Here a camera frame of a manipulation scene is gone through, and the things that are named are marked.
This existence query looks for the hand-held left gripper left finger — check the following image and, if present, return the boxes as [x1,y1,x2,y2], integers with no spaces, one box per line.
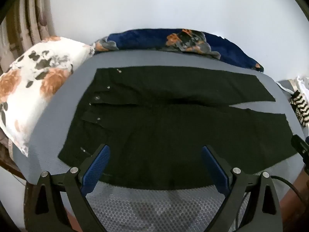
[24,144,111,232]

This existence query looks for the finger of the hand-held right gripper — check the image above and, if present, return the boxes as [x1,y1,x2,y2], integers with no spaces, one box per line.
[291,135,309,161]

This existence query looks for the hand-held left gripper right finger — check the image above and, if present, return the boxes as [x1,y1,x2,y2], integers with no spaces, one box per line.
[201,145,283,232]

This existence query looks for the black pants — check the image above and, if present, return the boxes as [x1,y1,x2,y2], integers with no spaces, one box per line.
[58,65,298,191]

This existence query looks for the black and white striped cloth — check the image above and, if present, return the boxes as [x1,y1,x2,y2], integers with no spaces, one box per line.
[290,90,309,127]

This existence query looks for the white floral pillow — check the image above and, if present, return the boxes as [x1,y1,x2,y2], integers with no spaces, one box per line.
[0,36,94,157]

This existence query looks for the blue floral blanket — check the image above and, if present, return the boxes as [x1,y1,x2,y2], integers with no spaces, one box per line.
[90,28,264,73]

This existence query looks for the brown striped curtain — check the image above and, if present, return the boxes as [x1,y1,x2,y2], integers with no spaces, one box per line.
[0,0,57,74]

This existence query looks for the black cable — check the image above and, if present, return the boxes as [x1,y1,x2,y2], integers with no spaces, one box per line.
[272,176,305,201]

